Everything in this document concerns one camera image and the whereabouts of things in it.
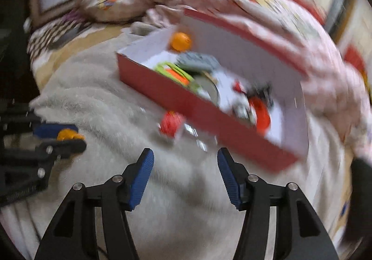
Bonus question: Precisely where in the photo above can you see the orange translucent plastic piece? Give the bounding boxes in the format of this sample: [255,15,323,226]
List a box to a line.
[57,128,85,141]

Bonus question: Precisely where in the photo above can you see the clear bottle red label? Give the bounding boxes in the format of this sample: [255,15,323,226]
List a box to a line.
[158,111,218,152]

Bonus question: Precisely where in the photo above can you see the white black robot figure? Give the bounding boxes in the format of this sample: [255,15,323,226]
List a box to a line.
[232,80,274,125]

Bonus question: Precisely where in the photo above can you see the green orange toy cutter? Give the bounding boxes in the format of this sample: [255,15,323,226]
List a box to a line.
[153,62,201,92]

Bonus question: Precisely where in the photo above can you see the black tape roll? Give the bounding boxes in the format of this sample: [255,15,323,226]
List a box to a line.
[192,74,219,106]

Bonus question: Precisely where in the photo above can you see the grey plastic base plate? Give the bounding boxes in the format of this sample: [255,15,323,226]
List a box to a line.
[175,52,220,72]

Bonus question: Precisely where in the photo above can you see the small blue piece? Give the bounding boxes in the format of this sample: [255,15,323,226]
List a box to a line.
[340,201,349,217]

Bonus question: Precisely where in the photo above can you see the polka dot pillow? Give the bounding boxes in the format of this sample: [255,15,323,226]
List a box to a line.
[27,10,92,62]

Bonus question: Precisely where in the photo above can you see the white fluffy towel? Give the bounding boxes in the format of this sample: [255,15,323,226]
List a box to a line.
[0,42,349,260]

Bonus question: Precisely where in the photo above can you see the orange plastic dish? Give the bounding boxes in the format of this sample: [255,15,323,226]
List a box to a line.
[248,97,271,136]

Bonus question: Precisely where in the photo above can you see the red cardboard box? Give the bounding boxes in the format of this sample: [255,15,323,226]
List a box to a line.
[117,10,309,172]

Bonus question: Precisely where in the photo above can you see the orange ball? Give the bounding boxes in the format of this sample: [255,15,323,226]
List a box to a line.
[170,32,192,52]

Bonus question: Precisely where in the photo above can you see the pink checkered cartoon quilt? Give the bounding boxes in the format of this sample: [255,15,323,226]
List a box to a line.
[75,0,371,158]

